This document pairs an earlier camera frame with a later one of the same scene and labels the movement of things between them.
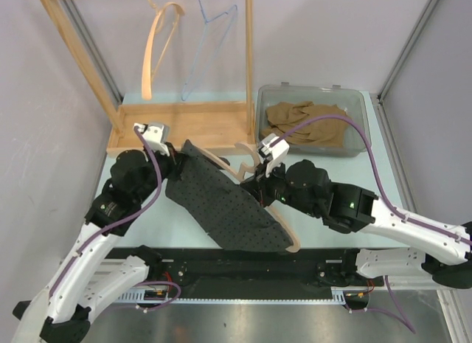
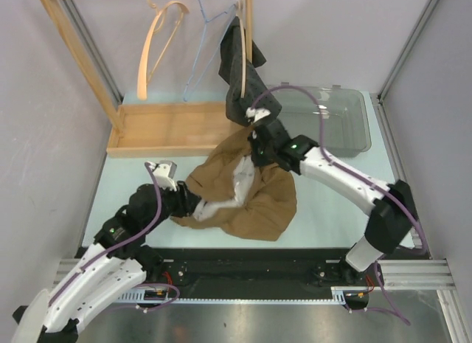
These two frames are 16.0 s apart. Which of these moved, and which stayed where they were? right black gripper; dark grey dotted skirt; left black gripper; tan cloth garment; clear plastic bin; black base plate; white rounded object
Moved: tan cloth garment; right black gripper; dark grey dotted skirt; left black gripper
Stayed: white rounded object; clear plastic bin; black base plate
